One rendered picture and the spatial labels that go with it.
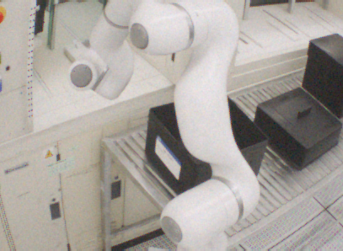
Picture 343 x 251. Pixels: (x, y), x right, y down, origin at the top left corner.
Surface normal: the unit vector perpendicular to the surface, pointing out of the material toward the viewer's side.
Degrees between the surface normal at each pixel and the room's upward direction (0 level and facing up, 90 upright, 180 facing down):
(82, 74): 72
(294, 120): 0
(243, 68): 90
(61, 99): 0
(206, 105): 66
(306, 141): 0
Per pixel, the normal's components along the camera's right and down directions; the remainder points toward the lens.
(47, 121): 0.11, -0.78
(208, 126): 0.13, 0.33
